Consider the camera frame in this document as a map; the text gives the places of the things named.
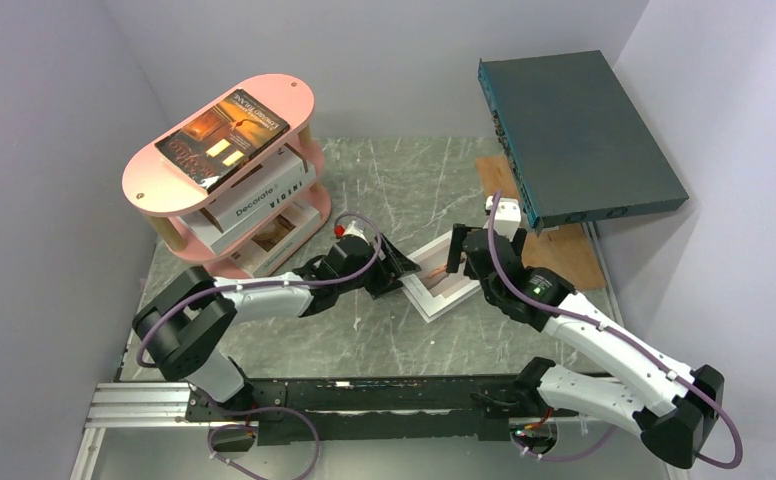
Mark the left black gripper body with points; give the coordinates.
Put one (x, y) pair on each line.
(382, 278)

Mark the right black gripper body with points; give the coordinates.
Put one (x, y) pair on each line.
(469, 271)

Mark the white fashion cover magazine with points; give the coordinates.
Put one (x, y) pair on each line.
(432, 291)

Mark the beige cup cover book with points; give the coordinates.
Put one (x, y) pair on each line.
(260, 255)

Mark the white Insoia travel book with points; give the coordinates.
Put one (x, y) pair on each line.
(218, 241)

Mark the white Decorate Furniture book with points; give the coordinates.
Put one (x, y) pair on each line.
(255, 189)

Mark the dark orange Edward Tulane novel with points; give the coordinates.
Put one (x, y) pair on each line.
(211, 147)

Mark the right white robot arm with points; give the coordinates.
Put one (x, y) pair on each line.
(671, 406)

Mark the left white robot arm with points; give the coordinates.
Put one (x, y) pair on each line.
(180, 329)

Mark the brown wooden board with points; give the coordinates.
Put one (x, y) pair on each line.
(565, 250)

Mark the dark teal flat box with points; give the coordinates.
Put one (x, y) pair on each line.
(577, 147)

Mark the pink three-tier shelf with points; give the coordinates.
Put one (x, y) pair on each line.
(162, 193)

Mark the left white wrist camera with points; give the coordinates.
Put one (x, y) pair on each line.
(351, 232)

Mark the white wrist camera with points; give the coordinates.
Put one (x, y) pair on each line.
(506, 218)
(351, 232)

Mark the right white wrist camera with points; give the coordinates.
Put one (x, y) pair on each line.
(506, 218)

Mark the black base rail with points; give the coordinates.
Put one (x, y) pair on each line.
(285, 410)

